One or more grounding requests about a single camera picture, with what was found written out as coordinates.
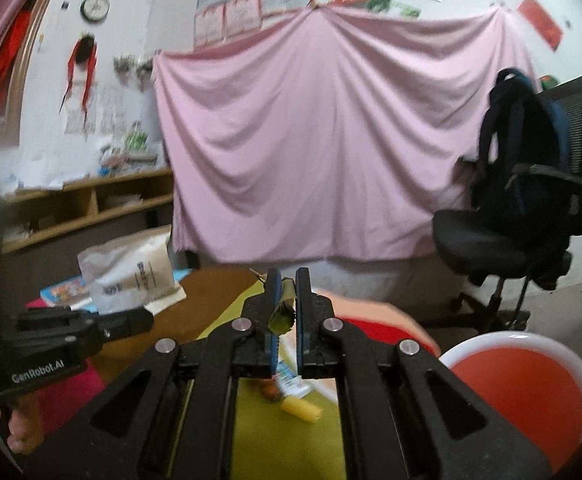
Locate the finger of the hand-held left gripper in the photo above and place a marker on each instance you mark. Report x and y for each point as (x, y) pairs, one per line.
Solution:
(126, 324)

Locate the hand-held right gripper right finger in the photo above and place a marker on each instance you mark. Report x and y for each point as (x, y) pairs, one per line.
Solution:
(303, 320)

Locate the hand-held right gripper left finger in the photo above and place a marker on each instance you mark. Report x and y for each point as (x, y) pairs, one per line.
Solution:
(271, 320)

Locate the olive leaf wrapper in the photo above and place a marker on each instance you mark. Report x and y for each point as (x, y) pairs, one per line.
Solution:
(282, 317)

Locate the white plastic bag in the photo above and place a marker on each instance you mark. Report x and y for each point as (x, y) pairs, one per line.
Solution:
(131, 272)

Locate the blue and white label wrapper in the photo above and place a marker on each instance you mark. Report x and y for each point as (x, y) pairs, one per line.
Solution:
(291, 382)

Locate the small yellow tube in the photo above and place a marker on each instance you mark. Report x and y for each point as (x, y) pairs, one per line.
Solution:
(301, 408)

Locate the orange basin with white rim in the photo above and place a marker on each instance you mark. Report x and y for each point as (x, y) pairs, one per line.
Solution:
(521, 390)

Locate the person's left hand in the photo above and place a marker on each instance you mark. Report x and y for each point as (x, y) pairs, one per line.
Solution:
(26, 425)

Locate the illustrated book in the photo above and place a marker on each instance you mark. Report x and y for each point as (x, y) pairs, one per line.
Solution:
(63, 292)

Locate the multicoloured blanket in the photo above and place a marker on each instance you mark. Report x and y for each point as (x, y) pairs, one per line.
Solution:
(291, 445)

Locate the wooden shelf desk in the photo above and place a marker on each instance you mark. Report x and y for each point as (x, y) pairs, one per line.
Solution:
(91, 187)

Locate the stack of books and papers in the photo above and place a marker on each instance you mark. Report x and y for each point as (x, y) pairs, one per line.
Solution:
(131, 159)

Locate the loose white papers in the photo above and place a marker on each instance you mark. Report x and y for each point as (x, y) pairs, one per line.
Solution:
(36, 180)

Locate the pink hanging sheet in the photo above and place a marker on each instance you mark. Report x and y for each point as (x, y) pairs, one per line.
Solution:
(321, 150)

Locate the glass jar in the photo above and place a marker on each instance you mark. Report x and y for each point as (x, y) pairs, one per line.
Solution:
(138, 137)

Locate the black office chair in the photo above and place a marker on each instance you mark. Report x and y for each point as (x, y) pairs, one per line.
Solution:
(476, 240)

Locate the dark blue backpack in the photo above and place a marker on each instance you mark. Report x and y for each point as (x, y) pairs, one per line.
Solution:
(521, 160)

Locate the red and black hanging ornament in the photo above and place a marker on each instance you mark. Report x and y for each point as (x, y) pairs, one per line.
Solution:
(85, 52)

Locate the red cloth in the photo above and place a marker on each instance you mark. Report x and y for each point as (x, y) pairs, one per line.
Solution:
(11, 50)

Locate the light green photo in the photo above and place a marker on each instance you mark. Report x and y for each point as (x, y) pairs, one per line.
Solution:
(406, 10)

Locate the dark green photo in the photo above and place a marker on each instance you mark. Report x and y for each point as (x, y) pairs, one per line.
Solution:
(381, 2)

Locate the green and red box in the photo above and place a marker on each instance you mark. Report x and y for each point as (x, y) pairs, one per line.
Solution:
(548, 82)

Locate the wall calendar sheets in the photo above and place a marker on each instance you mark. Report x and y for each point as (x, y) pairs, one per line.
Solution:
(111, 112)

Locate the wooden window frame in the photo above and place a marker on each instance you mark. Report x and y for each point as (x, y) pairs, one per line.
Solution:
(33, 50)

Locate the round wall clock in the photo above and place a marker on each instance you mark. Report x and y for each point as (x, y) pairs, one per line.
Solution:
(95, 7)

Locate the red paper wall decoration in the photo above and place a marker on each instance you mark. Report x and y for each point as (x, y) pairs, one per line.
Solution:
(541, 21)

